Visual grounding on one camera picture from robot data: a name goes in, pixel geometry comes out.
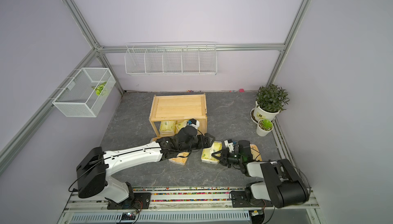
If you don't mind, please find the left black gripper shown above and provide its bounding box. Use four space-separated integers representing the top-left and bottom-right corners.
179 133 216 153

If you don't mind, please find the green tissue pack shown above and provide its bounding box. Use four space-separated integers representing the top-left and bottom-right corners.
159 121 176 135
176 120 188 133
201 141 222 165

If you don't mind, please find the wooden two-tier shelf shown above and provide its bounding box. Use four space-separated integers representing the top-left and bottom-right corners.
149 94 208 137

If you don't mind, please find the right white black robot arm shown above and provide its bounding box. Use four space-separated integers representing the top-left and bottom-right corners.
211 140 311 209

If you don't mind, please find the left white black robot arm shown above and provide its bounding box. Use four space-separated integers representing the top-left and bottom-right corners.
75 125 215 204

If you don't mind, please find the small potted succulent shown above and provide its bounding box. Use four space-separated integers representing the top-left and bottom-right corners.
256 119 273 137

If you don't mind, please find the large potted green plant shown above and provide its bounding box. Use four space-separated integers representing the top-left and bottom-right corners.
250 84 290 123

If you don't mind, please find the green leaf toy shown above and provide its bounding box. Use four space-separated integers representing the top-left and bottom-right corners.
92 82 107 96

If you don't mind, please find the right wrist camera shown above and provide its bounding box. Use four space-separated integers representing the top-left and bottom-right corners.
224 139 237 153

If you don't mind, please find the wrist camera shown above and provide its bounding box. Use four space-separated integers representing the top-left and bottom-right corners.
187 119 200 129
224 139 237 153

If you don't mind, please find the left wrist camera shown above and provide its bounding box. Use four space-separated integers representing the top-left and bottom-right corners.
187 119 200 129

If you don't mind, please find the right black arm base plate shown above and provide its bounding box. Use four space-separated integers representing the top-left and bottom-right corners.
229 191 273 208

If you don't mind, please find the aluminium front rail frame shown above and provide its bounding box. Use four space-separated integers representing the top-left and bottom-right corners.
58 187 326 224

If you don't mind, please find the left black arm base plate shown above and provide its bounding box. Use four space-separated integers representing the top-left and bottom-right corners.
107 192 151 210

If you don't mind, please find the long white wire wall basket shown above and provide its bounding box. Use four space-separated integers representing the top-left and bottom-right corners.
124 42 218 76

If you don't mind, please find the white wire side basket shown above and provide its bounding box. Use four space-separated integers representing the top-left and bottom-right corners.
52 68 116 118

